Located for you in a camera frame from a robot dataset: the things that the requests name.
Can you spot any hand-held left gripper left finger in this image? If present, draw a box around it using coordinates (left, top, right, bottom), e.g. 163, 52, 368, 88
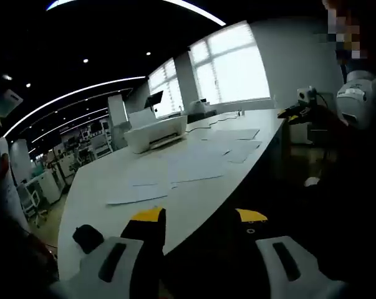
50, 206, 167, 299

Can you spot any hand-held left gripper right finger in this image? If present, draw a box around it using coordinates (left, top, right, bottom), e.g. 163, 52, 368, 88
235, 207, 354, 299

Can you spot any stack of printing papers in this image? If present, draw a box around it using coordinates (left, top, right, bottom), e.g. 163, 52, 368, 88
106, 128, 263, 206

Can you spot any white low cabinet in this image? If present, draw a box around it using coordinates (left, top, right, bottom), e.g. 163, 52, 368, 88
289, 121, 313, 146

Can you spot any small black object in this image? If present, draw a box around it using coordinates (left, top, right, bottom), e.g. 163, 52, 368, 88
72, 224, 105, 255

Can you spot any white grey chest device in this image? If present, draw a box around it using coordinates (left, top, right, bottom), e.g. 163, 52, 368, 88
335, 71, 376, 130

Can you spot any wide bright window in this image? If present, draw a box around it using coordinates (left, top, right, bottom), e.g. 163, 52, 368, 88
189, 23, 271, 107

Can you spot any white table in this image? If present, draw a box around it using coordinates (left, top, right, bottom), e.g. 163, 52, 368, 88
57, 107, 287, 281

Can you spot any person's dark clothing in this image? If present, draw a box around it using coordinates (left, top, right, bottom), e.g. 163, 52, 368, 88
312, 104, 376, 281

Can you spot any grey white desktop machine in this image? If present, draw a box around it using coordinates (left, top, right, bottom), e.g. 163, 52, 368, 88
189, 98, 213, 119

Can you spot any white storage cabinet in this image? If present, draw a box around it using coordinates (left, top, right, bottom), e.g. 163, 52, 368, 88
34, 169, 65, 205

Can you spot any white office chair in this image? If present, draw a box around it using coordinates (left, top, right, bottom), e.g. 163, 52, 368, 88
17, 180, 48, 228

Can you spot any white office equipment cluster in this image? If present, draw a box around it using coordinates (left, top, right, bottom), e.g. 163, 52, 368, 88
28, 118, 113, 175

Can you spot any narrow bright window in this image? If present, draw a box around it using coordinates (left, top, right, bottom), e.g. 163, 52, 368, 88
147, 59, 184, 119

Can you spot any white printer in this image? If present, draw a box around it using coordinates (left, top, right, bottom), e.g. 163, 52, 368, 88
123, 110, 188, 155

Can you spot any black monitor on stand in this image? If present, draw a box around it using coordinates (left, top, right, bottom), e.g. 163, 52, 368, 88
143, 90, 165, 115

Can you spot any white standing banner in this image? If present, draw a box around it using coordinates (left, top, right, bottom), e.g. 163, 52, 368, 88
0, 136, 29, 231

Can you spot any long ceiling light strip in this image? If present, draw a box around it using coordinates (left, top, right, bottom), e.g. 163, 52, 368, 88
3, 75, 147, 138
46, 0, 226, 26

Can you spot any hanging ceiling sign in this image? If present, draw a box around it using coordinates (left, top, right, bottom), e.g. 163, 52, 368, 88
0, 89, 24, 118

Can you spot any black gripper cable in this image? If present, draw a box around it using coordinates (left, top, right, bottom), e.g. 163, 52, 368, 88
314, 89, 340, 163

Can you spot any thin table cable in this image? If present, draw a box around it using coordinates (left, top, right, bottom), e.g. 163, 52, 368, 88
187, 112, 242, 131

